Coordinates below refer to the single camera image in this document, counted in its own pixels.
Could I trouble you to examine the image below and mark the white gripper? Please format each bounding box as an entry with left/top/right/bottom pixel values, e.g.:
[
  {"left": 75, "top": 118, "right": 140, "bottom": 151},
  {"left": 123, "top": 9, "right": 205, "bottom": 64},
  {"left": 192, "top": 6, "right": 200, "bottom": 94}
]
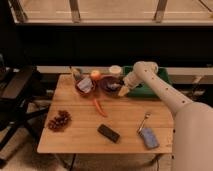
[{"left": 118, "top": 71, "right": 142, "bottom": 97}]

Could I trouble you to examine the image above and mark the black handled brush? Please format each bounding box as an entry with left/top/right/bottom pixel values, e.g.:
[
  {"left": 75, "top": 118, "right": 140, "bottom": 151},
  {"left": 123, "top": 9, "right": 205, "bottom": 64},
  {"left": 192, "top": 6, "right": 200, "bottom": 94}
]
[{"left": 106, "top": 83, "right": 122, "bottom": 91}]

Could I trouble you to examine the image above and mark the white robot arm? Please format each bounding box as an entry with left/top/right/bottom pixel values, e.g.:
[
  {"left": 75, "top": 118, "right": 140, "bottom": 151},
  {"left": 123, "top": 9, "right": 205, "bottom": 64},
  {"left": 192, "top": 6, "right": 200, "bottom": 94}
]
[{"left": 122, "top": 61, "right": 213, "bottom": 171}]

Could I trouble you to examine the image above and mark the green plastic tray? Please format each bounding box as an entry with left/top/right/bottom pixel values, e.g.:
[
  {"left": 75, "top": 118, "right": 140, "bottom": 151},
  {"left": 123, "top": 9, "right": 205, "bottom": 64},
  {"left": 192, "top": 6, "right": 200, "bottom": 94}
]
[{"left": 127, "top": 67, "right": 172, "bottom": 98}]

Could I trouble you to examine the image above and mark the dark red bowl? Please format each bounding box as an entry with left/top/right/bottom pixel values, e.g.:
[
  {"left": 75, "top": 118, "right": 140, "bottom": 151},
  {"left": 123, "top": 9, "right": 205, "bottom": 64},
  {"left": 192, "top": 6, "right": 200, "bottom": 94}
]
[{"left": 99, "top": 76, "right": 121, "bottom": 93}]

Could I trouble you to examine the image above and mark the white cup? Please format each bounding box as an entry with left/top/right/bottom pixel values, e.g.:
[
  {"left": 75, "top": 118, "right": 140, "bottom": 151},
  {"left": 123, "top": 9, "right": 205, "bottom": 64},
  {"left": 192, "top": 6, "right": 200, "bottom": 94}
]
[{"left": 109, "top": 65, "right": 122, "bottom": 77}]

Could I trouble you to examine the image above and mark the orange carrot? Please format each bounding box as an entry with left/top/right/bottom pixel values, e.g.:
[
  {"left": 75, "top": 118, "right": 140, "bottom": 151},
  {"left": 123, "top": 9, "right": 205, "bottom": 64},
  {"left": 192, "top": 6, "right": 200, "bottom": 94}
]
[{"left": 93, "top": 99, "right": 107, "bottom": 117}]

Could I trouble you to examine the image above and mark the orange fruit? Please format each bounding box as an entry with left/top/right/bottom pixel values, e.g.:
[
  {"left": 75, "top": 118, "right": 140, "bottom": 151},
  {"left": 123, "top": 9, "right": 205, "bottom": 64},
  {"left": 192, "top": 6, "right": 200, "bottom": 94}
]
[{"left": 90, "top": 70, "right": 101, "bottom": 80}]

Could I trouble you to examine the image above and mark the red bowl with cloth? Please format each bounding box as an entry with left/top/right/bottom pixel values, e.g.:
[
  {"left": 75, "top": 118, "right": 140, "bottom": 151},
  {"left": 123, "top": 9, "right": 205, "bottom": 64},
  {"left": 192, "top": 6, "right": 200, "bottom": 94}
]
[{"left": 75, "top": 77, "right": 96, "bottom": 96}]

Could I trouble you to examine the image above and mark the white crumpled cloth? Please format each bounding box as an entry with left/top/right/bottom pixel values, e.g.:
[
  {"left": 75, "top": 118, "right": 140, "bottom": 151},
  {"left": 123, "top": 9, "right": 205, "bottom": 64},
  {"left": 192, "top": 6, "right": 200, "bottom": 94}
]
[{"left": 77, "top": 77, "right": 93, "bottom": 93}]

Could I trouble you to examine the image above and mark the black rectangular case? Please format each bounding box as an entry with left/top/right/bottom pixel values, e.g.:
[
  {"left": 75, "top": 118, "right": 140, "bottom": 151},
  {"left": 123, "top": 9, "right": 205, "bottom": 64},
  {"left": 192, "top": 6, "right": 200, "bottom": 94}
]
[{"left": 98, "top": 124, "right": 120, "bottom": 143}]

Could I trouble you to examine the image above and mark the blue sponge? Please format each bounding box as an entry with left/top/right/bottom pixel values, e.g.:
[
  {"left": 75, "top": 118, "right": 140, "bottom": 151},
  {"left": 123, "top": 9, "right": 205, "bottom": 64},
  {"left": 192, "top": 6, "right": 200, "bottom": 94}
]
[{"left": 140, "top": 128, "right": 159, "bottom": 149}]

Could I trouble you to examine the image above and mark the wooden folding table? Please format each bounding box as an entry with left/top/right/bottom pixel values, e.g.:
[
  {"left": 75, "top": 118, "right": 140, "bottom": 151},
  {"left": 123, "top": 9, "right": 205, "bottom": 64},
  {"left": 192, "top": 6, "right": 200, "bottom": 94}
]
[{"left": 37, "top": 74, "right": 173, "bottom": 154}]

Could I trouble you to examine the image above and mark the bunch of dark grapes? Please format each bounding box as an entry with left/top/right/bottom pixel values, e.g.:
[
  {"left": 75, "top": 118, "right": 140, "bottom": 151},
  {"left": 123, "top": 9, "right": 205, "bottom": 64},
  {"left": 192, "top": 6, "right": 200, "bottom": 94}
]
[{"left": 47, "top": 110, "right": 71, "bottom": 132}]

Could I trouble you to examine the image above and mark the black office chair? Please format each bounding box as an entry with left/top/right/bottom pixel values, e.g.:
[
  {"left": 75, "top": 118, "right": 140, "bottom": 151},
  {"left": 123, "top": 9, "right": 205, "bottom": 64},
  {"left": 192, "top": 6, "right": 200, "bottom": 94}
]
[{"left": 0, "top": 54, "right": 51, "bottom": 168}]

